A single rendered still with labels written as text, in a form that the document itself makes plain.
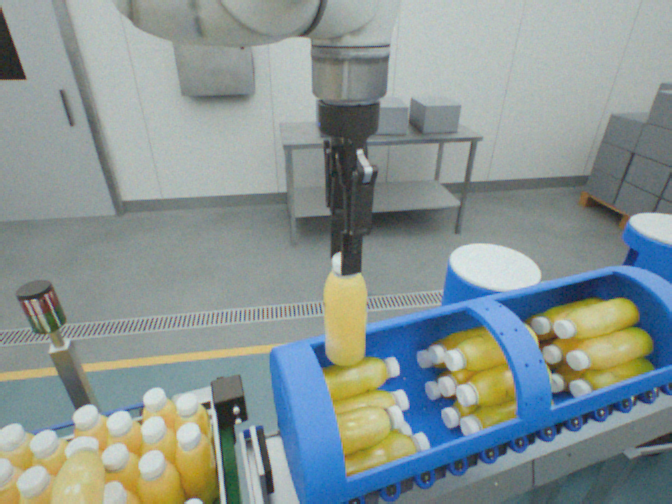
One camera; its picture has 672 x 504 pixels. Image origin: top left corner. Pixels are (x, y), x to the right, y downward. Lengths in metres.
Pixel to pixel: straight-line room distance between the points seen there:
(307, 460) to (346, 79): 0.53
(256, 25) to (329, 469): 0.60
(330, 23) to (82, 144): 3.96
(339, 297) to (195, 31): 0.39
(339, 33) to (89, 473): 0.70
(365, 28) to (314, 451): 0.57
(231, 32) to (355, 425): 0.63
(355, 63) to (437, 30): 3.73
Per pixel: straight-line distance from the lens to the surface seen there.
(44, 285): 1.02
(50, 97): 4.29
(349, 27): 0.45
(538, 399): 0.86
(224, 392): 1.00
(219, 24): 0.35
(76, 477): 0.78
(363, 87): 0.46
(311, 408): 0.67
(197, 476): 0.89
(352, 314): 0.61
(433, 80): 4.22
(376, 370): 0.84
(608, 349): 1.06
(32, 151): 4.50
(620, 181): 4.65
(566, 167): 5.28
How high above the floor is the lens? 1.75
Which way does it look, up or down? 30 degrees down
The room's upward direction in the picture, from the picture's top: straight up
